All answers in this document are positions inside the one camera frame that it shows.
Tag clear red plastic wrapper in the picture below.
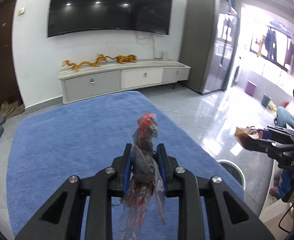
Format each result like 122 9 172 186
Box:
118 113 165 239

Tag white round trash bin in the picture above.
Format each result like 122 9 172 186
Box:
217 159 246 190

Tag teal bucket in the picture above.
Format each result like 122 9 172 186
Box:
261 94 272 108

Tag purple stool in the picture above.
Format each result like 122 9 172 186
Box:
244 80 257 96

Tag blue fuzzy blanket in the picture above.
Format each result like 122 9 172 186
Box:
6 91 244 234

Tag grey refrigerator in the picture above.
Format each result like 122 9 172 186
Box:
179 0 238 94

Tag beige shoes on mat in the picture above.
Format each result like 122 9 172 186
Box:
0 100 25 119

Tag white power strip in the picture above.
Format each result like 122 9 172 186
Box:
161 50 167 60

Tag white grey TV cabinet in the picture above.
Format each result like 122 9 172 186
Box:
58 60 191 104

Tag dark brown door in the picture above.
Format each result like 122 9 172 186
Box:
0 0 21 107

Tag golden dragon figurine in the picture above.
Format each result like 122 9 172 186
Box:
62 53 114 73

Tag golden tiger figurine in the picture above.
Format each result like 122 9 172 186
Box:
116 54 137 64

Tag black wall television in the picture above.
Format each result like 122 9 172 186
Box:
47 0 172 37

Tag wall light switch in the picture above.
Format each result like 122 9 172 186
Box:
18 7 26 16

